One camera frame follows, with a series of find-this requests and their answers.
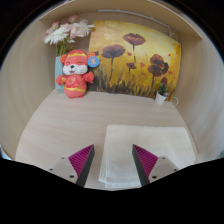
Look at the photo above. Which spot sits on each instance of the pink and white flower bouquet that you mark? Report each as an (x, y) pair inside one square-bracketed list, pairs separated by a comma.
[(58, 35)]

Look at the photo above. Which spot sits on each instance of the small plant in white pot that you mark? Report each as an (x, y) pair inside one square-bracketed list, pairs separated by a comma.
[(160, 98)]

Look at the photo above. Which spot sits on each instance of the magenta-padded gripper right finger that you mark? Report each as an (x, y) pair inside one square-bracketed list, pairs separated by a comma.
[(161, 166)]

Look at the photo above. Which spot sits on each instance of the yellow poppy flower painting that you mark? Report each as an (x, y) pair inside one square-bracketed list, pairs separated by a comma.
[(110, 35)]

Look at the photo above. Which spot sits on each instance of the light blue vase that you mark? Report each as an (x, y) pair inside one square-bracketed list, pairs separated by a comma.
[(58, 71)]

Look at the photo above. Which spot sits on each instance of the red plush mouse toy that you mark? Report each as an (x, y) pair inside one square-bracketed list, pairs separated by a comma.
[(75, 83)]

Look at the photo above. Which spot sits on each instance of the white towel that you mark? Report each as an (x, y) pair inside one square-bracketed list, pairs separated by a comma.
[(116, 160)]

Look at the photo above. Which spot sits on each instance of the white light bar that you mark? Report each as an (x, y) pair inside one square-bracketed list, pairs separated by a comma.
[(133, 14)]

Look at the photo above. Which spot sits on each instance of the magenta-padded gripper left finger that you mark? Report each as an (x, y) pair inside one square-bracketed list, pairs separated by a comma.
[(63, 167)]

